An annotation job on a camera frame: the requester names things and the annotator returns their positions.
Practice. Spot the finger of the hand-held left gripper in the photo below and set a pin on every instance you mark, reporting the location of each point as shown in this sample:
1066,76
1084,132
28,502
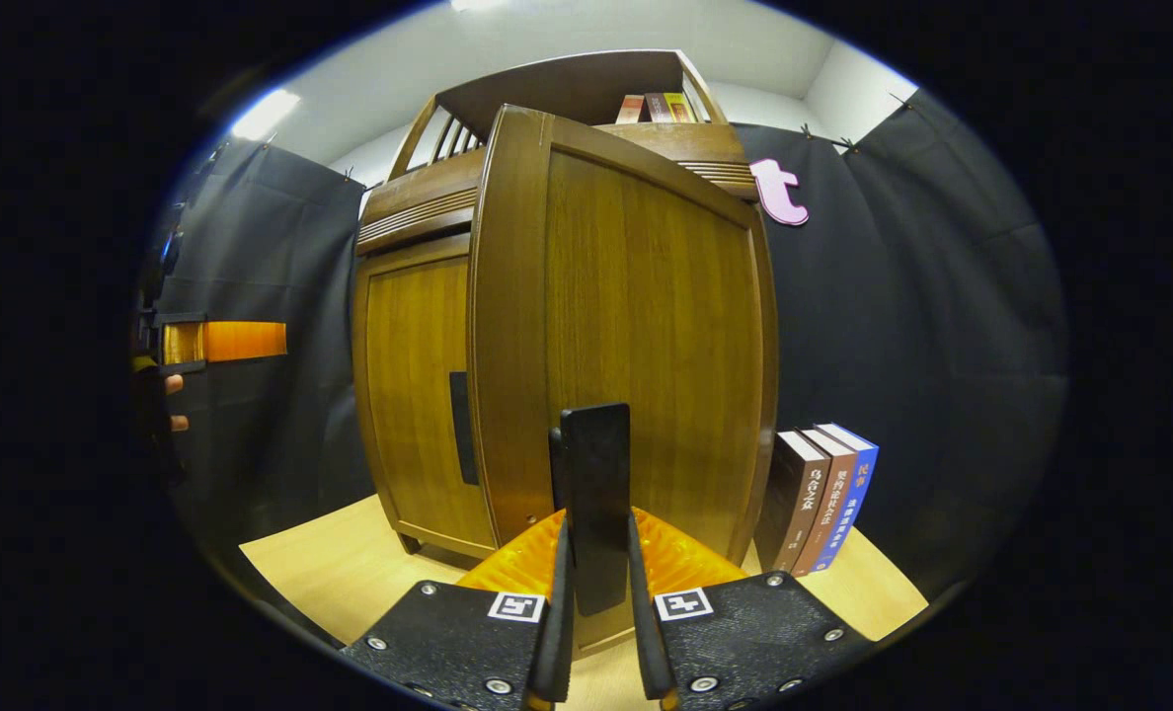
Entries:
241,342

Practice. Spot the wooden cabinet door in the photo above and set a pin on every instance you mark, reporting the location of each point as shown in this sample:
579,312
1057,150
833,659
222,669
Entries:
409,395
646,296

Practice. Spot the reddish brown book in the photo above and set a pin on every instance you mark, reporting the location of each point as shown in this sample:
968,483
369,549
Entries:
828,504

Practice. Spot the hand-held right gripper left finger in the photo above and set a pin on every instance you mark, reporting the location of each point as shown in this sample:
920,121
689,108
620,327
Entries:
552,632

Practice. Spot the blue book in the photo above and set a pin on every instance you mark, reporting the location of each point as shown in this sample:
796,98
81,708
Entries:
848,494

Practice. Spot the yellow book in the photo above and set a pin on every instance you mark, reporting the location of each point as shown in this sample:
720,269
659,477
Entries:
680,107

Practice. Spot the black backdrop cloth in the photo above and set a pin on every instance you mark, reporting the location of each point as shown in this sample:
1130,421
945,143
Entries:
942,346

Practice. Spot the maroon book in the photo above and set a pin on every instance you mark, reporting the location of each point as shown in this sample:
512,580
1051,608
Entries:
658,108

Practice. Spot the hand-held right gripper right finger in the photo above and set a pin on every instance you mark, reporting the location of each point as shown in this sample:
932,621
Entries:
646,632

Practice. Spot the wooden double-door shoe cabinet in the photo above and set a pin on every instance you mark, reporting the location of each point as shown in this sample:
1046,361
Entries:
547,84

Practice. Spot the dark brown book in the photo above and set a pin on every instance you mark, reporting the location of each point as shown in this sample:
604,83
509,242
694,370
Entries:
794,504

